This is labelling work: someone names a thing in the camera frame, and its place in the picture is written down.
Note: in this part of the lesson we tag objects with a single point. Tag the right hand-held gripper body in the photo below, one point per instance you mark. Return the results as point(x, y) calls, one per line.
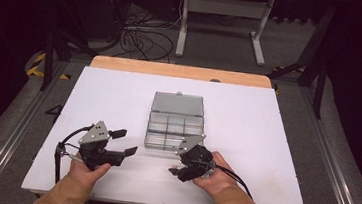
point(198, 159)

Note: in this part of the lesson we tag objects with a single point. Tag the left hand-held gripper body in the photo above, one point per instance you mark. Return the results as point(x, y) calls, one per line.
point(96, 147)

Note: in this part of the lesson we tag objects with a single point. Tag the transparent grey compartment box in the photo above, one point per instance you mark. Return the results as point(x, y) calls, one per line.
point(175, 121)

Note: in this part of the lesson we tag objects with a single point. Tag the person's left hand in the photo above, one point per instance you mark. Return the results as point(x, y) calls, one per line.
point(83, 173)

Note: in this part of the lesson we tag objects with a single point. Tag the person's right hand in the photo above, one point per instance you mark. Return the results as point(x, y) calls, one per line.
point(220, 181)

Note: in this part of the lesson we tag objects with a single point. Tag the yellow black floor tape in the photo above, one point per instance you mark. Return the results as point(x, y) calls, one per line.
point(36, 68)

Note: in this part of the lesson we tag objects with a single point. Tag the black metal stand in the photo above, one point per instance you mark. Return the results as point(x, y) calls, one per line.
point(54, 53)
point(319, 71)

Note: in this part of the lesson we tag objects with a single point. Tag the white metal stand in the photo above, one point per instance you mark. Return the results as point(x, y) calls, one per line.
point(225, 7)

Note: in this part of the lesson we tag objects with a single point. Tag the aluminium floor rail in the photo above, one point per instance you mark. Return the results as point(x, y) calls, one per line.
point(335, 177)
point(6, 155)

